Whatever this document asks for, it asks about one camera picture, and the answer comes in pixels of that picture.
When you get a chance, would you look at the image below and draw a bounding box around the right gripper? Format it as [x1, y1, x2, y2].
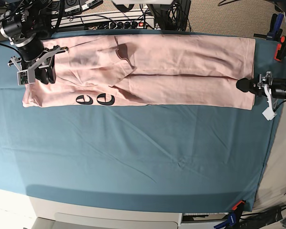
[8, 39, 69, 84]

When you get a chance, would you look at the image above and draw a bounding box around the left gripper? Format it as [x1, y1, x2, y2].
[236, 71, 279, 112]

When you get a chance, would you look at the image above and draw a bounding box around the pink T-shirt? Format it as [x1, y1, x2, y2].
[22, 34, 255, 110]

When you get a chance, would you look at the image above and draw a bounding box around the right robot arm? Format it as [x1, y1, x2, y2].
[0, 0, 69, 85]

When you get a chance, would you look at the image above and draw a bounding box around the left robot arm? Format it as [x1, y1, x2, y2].
[236, 0, 286, 120]

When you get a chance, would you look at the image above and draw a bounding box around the orange black clamp top right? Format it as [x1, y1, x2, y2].
[274, 36, 286, 62]

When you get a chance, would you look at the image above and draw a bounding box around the blue black clamp top right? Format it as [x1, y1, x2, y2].
[254, 13, 284, 42]

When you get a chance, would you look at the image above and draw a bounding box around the white power strip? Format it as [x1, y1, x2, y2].
[58, 14, 156, 32]

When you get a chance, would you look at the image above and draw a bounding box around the teal table cloth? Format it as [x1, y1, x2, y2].
[0, 29, 286, 213]

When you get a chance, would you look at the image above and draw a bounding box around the orange blue clamp bottom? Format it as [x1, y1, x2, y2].
[214, 200, 246, 229]

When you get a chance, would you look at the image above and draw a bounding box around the white cabinet under table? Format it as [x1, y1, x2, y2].
[29, 197, 182, 229]

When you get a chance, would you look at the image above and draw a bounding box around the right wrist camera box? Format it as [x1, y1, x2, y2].
[17, 69, 36, 85]

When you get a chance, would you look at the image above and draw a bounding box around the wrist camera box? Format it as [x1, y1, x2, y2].
[17, 69, 36, 85]
[262, 107, 276, 121]

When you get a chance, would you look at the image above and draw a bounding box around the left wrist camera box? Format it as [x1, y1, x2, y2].
[262, 107, 276, 121]

